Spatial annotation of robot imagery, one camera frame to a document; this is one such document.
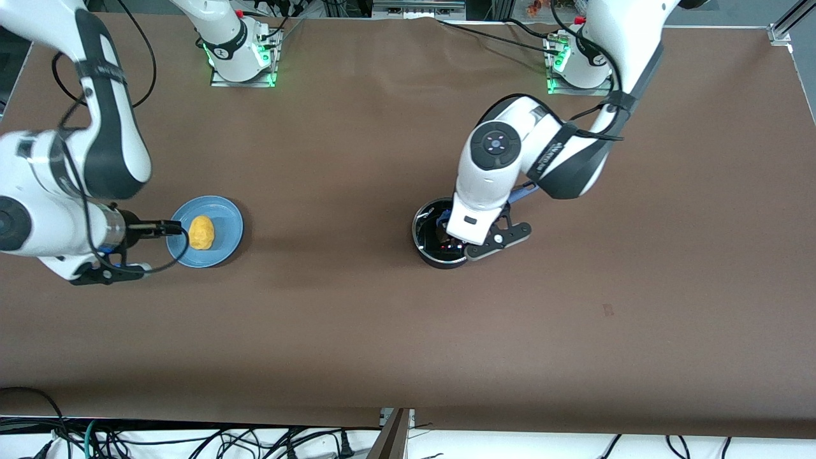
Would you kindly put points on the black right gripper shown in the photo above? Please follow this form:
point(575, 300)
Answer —
point(134, 227)

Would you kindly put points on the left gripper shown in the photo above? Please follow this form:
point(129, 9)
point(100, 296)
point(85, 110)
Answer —
point(442, 225)

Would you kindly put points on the glass lid blue knob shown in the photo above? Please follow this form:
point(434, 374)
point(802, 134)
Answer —
point(430, 223)

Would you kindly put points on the yellow potato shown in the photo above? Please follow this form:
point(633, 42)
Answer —
point(201, 233)

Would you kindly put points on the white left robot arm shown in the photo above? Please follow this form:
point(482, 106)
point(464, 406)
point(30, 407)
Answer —
point(491, 178)

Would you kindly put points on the blue round plate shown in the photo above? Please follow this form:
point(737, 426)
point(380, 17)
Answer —
point(226, 223)

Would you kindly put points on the brown table cover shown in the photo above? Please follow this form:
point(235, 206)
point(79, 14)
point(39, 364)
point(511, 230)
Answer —
point(382, 331)

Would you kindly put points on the orange toy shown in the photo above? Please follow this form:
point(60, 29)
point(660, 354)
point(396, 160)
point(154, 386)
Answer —
point(535, 7)

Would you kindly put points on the black power plug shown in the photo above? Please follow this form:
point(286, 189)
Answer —
point(345, 446)

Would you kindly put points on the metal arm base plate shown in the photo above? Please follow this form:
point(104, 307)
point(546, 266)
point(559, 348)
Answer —
point(580, 92)
point(242, 83)

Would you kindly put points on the metal rail equipment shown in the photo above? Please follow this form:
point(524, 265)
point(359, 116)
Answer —
point(414, 11)

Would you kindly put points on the aluminium post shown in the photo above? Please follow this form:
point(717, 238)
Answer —
point(392, 440)

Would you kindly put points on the aluminium frame profile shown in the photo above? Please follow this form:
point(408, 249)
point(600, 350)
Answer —
point(781, 32)

